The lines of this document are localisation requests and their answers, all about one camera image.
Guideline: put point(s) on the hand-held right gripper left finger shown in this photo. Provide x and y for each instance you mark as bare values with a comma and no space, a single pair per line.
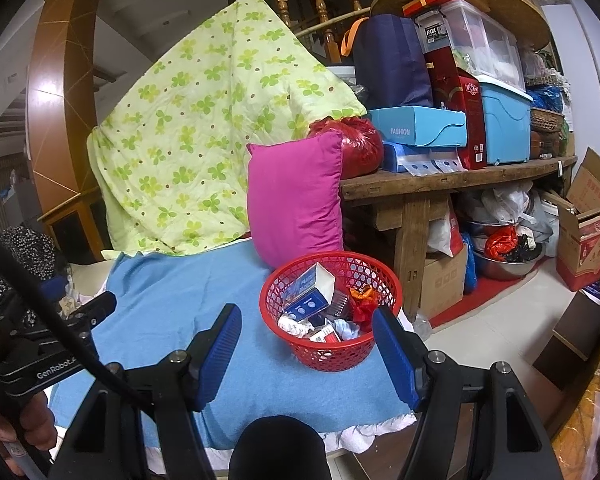
220,355

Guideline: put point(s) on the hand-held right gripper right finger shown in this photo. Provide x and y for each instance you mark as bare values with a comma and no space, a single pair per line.
397,360

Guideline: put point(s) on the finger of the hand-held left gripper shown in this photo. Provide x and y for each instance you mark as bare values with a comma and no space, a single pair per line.
97,307

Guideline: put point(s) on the clear plastic wrapper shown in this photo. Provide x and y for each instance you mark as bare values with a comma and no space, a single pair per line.
347,330

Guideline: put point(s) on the red wrapper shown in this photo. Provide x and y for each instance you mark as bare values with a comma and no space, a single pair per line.
364,305

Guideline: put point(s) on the red plastic mesh basket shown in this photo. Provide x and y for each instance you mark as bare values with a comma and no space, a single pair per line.
330,355

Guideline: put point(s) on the silver striped wrapper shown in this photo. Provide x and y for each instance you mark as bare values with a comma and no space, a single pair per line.
341,305

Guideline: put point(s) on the white tissue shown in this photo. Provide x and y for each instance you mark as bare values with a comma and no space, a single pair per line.
295,324

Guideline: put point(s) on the blue white carton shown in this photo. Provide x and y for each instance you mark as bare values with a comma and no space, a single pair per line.
305,295

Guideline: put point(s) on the person's left hand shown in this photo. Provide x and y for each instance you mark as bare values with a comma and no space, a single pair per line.
25,425

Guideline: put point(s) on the clear plastic bag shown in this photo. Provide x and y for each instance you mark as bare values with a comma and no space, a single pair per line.
422,325

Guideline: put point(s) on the blue towel blanket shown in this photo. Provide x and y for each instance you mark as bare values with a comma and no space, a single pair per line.
180,300

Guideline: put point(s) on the red white carton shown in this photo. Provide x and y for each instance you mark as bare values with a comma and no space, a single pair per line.
325,334

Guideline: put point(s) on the red floor mat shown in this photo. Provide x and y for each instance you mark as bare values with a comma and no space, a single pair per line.
460,310

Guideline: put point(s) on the white bed sheet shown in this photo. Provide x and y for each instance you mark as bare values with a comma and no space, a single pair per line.
365,435

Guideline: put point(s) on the plain cardboard box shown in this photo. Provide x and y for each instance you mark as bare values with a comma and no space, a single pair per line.
442,285

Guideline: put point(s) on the white red plastic bag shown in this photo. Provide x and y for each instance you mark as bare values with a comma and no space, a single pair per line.
442,232

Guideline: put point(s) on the stainless steel basin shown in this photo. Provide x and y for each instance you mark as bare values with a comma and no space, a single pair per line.
500,267

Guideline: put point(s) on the small red plastic bag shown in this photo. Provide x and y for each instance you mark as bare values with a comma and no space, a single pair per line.
500,245

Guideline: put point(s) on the pink pillow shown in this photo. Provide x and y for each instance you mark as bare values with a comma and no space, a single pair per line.
295,200

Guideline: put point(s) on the wooden bench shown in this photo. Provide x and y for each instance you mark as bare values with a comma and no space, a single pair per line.
405,185

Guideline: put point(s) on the dark brown wooden box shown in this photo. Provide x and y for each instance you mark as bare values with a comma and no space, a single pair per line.
575,330

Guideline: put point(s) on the yellow patterned cloth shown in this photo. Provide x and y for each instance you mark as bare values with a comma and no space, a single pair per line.
585,420

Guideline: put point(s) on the green clover quilt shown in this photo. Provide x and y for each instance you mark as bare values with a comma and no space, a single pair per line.
195,135

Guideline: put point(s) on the brown wooden pillar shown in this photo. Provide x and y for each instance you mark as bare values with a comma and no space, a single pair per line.
55,110

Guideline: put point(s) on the blue white packet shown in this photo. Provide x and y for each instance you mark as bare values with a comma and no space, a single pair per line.
395,155

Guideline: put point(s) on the open red print cardboard box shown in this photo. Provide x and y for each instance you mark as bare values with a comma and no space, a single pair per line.
585,255

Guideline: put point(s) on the light blue cardboard box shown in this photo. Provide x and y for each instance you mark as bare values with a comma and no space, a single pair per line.
415,127

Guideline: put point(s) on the tall red gift box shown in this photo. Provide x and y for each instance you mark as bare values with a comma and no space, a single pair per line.
460,110

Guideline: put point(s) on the light blue storage bin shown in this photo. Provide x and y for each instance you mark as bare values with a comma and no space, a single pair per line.
505,120

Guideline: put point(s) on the wicker basket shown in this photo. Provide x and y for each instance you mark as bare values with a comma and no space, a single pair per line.
545,120

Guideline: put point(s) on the navy fabric bag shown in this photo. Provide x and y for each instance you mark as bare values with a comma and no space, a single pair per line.
390,60

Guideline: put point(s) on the crumpled blue plastic bag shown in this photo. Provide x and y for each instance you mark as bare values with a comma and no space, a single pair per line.
545,97

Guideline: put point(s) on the clear plastic storage box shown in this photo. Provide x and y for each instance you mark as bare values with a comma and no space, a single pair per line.
480,35

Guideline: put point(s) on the flat orange box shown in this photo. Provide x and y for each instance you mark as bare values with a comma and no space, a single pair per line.
427,1

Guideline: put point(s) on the round wooden tabletop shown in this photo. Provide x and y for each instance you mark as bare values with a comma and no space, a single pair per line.
525,15

